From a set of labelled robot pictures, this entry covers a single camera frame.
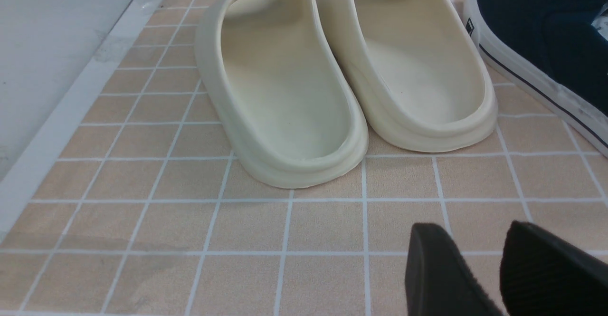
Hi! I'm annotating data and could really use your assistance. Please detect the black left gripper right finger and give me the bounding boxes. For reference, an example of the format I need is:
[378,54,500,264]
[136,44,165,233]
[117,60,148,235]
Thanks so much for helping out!
[500,221,608,316]

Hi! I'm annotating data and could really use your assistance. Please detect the cream right slide slipper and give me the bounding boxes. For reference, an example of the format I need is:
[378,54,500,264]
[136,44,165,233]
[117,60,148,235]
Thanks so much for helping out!
[316,0,498,153]

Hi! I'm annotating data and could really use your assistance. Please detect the navy canvas shoe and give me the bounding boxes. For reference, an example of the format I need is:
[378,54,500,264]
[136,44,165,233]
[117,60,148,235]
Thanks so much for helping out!
[463,0,608,155]

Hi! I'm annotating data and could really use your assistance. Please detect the cream slide slipper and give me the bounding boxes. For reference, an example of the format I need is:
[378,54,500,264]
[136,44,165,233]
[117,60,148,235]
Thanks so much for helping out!
[194,0,369,189]
[316,0,498,153]

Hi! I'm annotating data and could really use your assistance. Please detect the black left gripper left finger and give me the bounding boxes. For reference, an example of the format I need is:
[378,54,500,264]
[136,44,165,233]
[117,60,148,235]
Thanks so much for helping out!
[405,223,503,316]

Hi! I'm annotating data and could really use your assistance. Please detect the cream left slide slipper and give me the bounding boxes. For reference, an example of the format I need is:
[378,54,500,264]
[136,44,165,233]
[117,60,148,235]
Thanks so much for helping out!
[194,0,369,189]

